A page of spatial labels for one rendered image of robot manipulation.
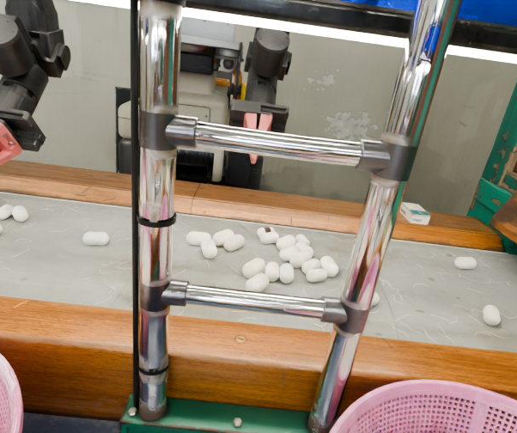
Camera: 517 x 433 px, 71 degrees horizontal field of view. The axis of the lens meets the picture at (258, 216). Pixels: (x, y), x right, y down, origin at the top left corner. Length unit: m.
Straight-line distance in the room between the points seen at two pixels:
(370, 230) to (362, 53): 2.43
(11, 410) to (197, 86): 0.94
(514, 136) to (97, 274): 0.76
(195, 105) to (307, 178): 1.70
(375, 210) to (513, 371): 0.26
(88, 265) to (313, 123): 2.23
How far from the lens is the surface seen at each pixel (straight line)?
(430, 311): 0.53
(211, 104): 1.10
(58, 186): 0.74
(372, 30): 0.36
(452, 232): 0.77
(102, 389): 0.40
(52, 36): 0.75
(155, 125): 0.23
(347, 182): 2.78
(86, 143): 2.72
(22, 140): 0.68
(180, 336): 0.36
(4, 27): 0.68
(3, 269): 0.54
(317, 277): 0.50
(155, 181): 0.24
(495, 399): 0.40
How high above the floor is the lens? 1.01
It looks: 23 degrees down
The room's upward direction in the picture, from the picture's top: 8 degrees clockwise
